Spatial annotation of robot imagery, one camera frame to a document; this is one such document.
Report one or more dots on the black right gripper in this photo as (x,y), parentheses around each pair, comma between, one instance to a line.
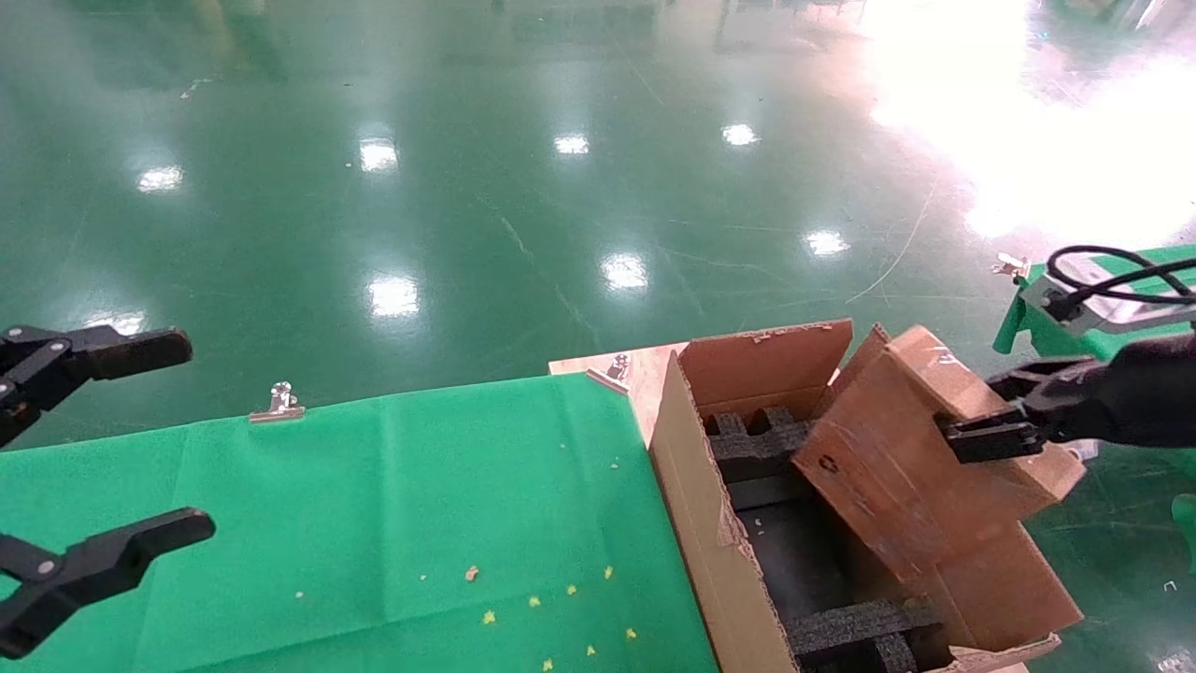
(1154,393)

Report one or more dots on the small brown cardboard box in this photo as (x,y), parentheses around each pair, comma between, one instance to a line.
(897,467)

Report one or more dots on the metal binder clip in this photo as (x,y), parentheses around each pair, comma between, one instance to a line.
(612,374)
(1012,268)
(278,408)

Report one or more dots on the green cloth on side table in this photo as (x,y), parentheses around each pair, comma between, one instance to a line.
(1014,325)

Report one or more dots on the black foam insert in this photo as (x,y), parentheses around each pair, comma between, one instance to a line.
(757,447)
(860,628)

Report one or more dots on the small green cloth piece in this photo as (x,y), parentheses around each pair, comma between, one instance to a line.
(1187,533)

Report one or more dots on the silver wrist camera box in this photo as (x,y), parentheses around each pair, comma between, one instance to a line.
(1112,313)

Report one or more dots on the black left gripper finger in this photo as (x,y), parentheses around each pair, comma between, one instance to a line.
(112,556)
(121,352)

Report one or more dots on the large green tablecloth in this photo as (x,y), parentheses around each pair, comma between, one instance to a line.
(327,523)

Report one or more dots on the large open cardboard carton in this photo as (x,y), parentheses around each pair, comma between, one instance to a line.
(691,523)

